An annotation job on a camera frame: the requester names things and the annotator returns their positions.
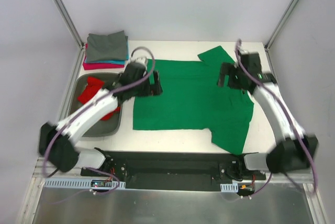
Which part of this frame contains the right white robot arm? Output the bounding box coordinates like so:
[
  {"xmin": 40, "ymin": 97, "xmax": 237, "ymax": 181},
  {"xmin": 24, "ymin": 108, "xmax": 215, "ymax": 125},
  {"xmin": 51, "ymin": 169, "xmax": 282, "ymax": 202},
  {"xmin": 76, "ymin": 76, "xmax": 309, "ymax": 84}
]
[{"xmin": 217, "ymin": 52, "xmax": 318, "ymax": 180}]

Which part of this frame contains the folded magenta t-shirt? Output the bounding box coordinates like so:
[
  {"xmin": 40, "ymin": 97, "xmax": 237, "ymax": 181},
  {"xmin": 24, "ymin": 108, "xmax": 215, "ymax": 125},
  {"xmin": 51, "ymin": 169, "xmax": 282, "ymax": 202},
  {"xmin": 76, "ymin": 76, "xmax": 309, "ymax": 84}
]
[{"xmin": 82, "ymin": 55, "xmax": 125, "ymax": 71}]

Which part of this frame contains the folded teal t-shirt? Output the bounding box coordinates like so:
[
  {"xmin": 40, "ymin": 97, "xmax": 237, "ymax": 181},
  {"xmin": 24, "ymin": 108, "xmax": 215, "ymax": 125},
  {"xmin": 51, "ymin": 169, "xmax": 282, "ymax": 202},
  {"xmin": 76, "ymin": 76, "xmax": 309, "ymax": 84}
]
[{"xmin": 106, "ymin": 41, "xmax": 129, "ymax": 64}]

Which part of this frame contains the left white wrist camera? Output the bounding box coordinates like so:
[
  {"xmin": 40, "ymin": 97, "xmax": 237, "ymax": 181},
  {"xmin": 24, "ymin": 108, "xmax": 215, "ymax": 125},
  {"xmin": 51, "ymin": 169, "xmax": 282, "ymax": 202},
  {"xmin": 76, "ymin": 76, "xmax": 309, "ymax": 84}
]
[{"xmin": 130, "ymin": 56, "xmax": 148, "ymax": 66}]

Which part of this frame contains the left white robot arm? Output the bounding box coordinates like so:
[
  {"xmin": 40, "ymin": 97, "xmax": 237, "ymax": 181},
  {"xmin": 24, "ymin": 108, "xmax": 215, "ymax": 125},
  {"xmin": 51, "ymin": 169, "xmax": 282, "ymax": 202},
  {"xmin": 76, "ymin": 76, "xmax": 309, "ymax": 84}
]
[{"xmin": 38, "ymin": 61, "xmax": 163, "ymax": 176}]

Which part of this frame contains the aluminium front rail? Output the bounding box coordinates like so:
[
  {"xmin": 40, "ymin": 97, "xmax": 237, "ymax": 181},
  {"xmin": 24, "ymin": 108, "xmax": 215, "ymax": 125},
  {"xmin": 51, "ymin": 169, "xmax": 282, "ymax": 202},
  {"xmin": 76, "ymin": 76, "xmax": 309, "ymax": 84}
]
[{"xmin": 33, "ymin": 158, "xmax": 314, "ymax": 183}]

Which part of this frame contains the left white cable duct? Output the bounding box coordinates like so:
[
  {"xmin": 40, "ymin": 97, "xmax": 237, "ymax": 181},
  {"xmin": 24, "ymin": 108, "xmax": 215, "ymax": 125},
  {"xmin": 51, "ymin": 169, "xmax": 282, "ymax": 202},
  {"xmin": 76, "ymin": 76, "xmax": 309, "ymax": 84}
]
[{"xmin": 44, "ymin": 178, "xmax": 126, "ymax": 190}]

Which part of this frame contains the white cable duct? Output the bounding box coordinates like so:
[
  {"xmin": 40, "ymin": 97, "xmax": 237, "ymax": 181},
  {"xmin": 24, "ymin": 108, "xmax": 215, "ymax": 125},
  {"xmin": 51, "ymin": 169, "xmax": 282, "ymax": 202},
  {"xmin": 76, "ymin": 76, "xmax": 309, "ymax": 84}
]
[
  {"xmin": 220, "ymin": 183, "xmax": 239, "ymax": 193},
  {"xmin": 44, "ymin": 178, "xmax": 126, "ymax": 190}
]

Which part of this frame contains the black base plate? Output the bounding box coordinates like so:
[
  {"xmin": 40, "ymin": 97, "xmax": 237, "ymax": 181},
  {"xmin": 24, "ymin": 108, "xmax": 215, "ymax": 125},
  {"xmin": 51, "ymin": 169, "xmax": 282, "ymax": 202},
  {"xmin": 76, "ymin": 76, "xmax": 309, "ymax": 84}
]
[{"xmin": 80, "ymin": 150, "xmax": 265, "ymax": 192}]

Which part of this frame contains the left aluminium frame post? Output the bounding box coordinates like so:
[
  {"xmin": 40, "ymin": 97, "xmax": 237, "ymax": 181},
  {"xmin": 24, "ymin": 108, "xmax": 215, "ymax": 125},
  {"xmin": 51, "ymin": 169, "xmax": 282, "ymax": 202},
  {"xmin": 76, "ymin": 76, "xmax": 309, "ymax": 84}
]
[{"xmin": 53, "ymin": 0, "xmax": 84, "ymax": 48}]

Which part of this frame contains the red t-shirt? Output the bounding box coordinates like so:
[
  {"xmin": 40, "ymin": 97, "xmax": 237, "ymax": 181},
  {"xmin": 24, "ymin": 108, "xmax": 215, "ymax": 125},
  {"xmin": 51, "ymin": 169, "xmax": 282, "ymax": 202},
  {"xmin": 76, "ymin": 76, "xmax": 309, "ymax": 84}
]
[{"xmin": 77, "ymin": 76, "xmax": 121, "ymax": 121}]

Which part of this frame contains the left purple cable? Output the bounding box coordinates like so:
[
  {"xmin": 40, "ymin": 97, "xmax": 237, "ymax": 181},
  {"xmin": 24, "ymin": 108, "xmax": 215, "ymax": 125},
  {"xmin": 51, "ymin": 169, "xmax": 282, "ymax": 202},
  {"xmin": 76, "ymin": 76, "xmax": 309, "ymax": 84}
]
[{"xmin": 41, "ymin": 47, "xmax": 157, "ymax": 179}]

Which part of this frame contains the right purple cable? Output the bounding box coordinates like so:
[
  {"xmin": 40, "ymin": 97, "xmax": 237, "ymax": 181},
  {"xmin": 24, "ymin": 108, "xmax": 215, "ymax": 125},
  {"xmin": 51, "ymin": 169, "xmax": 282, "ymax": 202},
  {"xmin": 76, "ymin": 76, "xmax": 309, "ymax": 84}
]
[{"xmin": 234, "ymin": 38, "xmax": 320, "ymax": 196}]

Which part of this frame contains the folded grey t-shirt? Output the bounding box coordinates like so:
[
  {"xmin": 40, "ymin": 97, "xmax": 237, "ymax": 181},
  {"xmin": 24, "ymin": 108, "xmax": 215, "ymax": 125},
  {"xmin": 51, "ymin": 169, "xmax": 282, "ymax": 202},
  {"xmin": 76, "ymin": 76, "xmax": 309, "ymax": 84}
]
[{"xmin": 86, "ymin": 30, "xmax": 128, "ymax": 63}]

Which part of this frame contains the purple cable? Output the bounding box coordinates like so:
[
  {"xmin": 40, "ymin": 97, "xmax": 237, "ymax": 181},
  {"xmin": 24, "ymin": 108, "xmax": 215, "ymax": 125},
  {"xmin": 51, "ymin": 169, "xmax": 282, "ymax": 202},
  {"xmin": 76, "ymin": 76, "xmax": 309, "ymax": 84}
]
[
  {"xmin": 234, "ymin": 38, "xmax": 320, "ymax": 196},
  {"xmin": 41, "ymin": 47, "xmax": 157, "ymax": 179}
]

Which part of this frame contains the right white cable duct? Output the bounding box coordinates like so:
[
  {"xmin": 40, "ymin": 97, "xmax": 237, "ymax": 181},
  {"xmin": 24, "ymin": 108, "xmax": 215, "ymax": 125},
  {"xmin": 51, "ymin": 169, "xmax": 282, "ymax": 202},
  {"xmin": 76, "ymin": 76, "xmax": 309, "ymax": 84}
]
[{"xmin": 220, "ymin": 183, "xmax": 239, "ymax": 193}]

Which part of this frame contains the green t-shirt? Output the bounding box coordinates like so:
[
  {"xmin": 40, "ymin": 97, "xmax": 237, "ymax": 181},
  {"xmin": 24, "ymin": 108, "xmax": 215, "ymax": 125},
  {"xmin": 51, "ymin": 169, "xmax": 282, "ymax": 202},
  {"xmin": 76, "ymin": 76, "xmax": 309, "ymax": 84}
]
[{"xmin": 133, "ymin": 46, "xmax": 254, "ymax": 155}]

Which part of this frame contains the right aluminium frame post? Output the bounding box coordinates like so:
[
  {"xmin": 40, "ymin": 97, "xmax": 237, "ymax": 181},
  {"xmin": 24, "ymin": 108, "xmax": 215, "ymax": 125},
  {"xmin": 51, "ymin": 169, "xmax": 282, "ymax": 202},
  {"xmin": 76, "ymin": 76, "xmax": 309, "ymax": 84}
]
[{"xmin": 264, "ymin": 0, "xmax": 300, "ymax": 52}]

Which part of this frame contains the aluminium frame post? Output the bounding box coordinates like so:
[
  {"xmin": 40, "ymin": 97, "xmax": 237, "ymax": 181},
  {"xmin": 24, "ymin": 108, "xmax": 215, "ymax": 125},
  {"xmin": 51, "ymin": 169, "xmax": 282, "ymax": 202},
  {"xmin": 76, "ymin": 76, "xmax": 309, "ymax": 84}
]
[
  {"xmin": 53, "ymin": 0, "xmax": 84, "ymax": 48},
  {"xmin": 264, "ymin": 0, "xmax": 300, "ymax": 52}
]

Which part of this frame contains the grey plastic tray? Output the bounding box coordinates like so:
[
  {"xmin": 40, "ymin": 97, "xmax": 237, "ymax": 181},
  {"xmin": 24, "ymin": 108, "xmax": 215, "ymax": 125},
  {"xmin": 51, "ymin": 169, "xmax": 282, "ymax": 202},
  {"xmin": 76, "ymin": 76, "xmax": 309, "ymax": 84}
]
[{"xmin": 67, "ymin": 72, "xmax": 122, "ymax": 137}]

